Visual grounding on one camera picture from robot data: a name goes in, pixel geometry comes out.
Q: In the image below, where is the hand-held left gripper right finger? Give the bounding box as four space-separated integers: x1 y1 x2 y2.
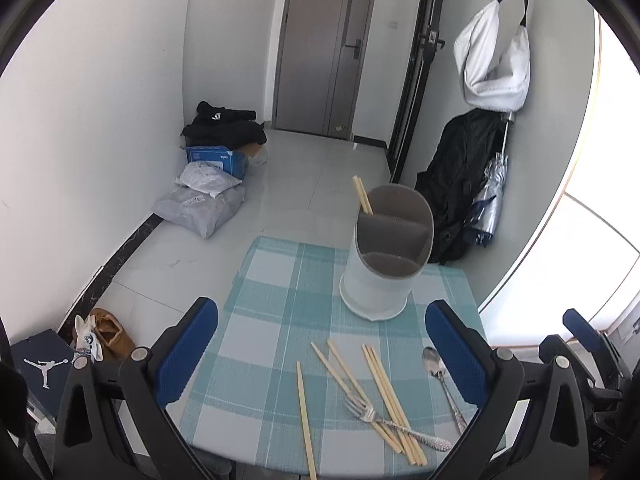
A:
425 300 591 480

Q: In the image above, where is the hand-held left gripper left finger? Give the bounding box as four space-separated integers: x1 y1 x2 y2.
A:
52 296 236 480

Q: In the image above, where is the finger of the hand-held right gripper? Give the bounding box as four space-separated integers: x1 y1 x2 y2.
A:
562 308 608 357

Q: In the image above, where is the silver spoon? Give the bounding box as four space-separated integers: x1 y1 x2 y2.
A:
422 346 467 433

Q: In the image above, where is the silver fork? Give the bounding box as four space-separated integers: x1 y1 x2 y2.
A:
344 394 452 452

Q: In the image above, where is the white grey utensil holder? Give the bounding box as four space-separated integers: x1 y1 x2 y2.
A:
339 184 434 322

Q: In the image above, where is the brown shoe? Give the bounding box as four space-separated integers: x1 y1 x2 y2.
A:
87 308 137 362

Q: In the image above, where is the white printed sock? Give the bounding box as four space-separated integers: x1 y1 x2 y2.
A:
72 315 104 368

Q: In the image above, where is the teal checked tablecloth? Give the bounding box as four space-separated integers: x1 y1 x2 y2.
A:
180 236 488 480

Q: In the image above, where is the grey plastic parcel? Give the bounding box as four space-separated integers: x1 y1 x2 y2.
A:
151 185 246 239

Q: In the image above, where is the navy shoe box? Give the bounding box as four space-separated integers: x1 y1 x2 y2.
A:
9 328 76 421

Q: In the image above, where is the silver folded umbrella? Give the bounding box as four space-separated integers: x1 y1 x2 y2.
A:
462 112 516 247

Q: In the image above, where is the black backpack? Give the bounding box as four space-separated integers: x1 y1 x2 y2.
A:
414 108 506 266

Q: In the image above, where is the white plastic parcel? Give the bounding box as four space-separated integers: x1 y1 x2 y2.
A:
175 161 243 198

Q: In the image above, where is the blue cardboard box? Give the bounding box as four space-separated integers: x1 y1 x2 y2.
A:
185 145 249 179

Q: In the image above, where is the brown cardboard box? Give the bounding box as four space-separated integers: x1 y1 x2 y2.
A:
240 142 268 166

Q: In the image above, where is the black clothing pile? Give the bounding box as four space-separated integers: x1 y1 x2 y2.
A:
181 101 268 147

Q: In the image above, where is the dark framed door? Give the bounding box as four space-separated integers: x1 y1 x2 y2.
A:
387 0 448 183

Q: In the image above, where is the white hanging bag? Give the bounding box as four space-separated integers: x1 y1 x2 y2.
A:
453 0 531 111

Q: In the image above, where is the grey entrance door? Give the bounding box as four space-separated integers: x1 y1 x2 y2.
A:
272 0 378 139

